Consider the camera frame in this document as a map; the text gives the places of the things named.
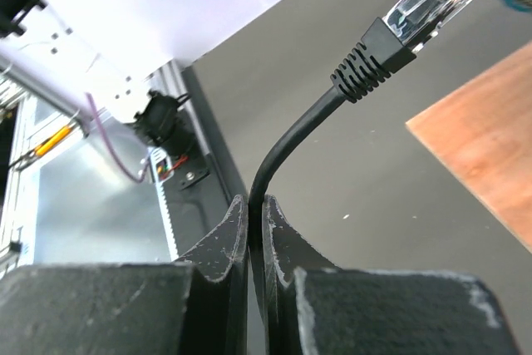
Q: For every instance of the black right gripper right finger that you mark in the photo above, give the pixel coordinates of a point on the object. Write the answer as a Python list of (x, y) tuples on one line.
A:
[(315, 307)]

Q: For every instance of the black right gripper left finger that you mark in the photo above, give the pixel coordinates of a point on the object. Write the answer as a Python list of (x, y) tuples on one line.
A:
[(195, 305)]

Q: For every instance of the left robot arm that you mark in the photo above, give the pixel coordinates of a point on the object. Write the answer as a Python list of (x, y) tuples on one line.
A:
[(80, 46)]

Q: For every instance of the wooden board stand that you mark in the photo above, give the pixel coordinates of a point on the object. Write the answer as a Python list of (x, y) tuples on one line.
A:
[(481, 133)]

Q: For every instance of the slotted cable duct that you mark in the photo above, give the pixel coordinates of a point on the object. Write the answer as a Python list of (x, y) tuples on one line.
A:
[(160, 163)]

